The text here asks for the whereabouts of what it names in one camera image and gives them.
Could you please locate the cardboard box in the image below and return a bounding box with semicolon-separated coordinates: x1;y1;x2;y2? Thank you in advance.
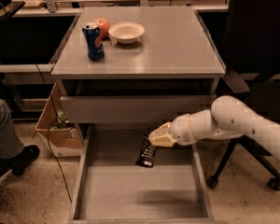
35;84;82;158

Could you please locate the open grey middle drawer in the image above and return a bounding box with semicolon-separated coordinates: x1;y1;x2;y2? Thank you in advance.
68;126;216;224

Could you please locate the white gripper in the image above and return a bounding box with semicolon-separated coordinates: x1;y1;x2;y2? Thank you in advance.
147;114;197;147

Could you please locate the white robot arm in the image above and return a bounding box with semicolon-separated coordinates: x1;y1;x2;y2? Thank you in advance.
148;95;280;161

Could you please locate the person leg in jeans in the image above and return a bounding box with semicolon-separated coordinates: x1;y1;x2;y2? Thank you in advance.
0;99;23;159

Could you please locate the black office chair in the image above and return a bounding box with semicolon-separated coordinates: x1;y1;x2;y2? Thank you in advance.
198;0;280;190

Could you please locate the red apple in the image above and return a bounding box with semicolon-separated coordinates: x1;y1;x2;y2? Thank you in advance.
94;18;110;39

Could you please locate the black rxbar chocolate wrapper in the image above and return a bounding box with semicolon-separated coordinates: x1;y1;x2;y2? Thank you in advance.
135;136;157;168

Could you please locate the black shoe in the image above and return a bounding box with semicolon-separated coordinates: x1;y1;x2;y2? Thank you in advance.
0;145;40;172

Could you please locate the white paper bowl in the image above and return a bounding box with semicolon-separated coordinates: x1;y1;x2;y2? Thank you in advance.
108;21;145;45

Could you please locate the grey top drawer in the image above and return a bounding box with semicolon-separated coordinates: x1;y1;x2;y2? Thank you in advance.
61;94;217;123

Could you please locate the grey drawer cabinet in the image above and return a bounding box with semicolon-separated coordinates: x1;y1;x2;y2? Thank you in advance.
50;6;227;224

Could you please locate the blue pepsi can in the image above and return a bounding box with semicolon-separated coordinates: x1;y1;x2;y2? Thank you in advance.
82;22;105;61

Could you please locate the black cable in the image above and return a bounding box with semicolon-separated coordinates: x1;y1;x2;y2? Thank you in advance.
34;63;73;203

